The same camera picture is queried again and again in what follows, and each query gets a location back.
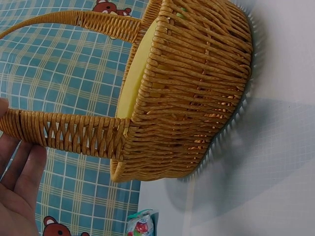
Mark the person's left hand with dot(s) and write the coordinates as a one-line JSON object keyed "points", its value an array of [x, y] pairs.
{"points": [[14, 201]]}

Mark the white and red snack packet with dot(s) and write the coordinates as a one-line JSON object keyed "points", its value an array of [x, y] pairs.
{"points": [[141, 225]]}

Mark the yellow liner inside basket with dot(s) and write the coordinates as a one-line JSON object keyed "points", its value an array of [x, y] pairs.
{"points": [[137, 73]]}

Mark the green item inside basket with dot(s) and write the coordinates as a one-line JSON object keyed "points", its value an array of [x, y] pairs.
{"points": [[181, 12]]}

